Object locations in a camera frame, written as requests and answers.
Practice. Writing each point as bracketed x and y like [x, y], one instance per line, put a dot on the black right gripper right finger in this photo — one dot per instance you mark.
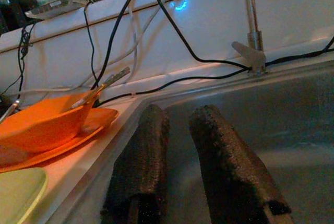
[229, 171]

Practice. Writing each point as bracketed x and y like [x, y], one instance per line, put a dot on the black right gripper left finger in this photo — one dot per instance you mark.
[143, 161]

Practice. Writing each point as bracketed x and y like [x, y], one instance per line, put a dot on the light green plate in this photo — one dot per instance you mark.
[18, 195]

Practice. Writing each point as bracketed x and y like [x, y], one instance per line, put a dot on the silver metal fork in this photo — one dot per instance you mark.
[14, 104]

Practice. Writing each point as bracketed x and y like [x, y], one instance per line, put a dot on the orange plate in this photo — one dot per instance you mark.
[101, 118]

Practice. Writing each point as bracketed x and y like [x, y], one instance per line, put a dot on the stainless steel sink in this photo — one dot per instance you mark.
[287, 119]

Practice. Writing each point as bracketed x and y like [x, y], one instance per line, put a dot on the orange bowl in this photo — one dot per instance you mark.
[44, 127]

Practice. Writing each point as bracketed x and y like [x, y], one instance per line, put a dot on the steel faucet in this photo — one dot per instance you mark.
[252, 20]

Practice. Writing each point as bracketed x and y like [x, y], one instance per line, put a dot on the white flat electronic box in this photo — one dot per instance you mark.
[57, 6]

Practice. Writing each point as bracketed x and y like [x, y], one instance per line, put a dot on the black bulky object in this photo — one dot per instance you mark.
[15, 7]

